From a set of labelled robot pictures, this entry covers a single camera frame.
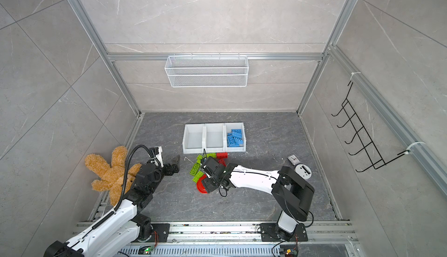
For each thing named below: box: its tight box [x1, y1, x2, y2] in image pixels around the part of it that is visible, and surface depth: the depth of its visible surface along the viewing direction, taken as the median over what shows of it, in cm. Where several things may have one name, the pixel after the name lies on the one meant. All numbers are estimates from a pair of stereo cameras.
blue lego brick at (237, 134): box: [231, 129, 243, 141], surface depth 107 cm
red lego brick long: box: [216, 152, 228, 160], surface depth 97 cm
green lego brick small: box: [192, 170, 204, 184], surface depth 92 cm
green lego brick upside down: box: [189, 162, 201, 176], surface depth 94 cm
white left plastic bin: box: [182, 123, 205, 155], surface depth 103 cm
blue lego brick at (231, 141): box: [226, 133, 241, 148], surface depth 100 cm
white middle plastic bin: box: [203, 122, 227, 153], surface depth 105 cm
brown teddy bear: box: [84, 145, 142, 206], surface depth 83 cm
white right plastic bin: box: [223, 122, 247, 153], surface depth 103 cm
